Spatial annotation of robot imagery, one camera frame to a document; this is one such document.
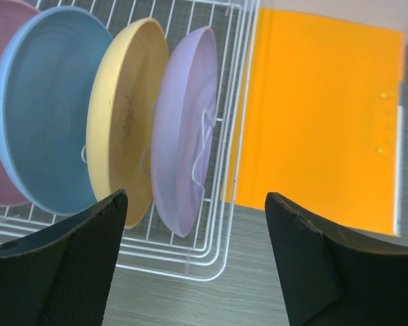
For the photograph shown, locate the purple plate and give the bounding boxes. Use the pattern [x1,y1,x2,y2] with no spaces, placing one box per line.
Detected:
[150,26,218,238]

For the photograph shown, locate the white wire dish rack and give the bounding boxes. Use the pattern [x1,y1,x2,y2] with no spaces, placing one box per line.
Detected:
[0,0,261,283]

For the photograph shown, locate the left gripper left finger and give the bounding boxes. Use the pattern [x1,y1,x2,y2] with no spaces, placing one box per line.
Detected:
[0,190,128,325]

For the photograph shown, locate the orange folder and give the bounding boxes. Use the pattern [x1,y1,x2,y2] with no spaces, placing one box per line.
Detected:
[219,8,405,236]

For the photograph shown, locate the yellow plate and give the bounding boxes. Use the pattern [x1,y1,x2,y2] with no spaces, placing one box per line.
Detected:
[86,18,169,228]

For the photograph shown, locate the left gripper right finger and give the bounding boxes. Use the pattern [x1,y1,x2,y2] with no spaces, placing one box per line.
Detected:
[265,193,408,325]

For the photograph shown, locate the blue plate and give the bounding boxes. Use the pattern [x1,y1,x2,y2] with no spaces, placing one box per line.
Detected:
[0,6,112,216]

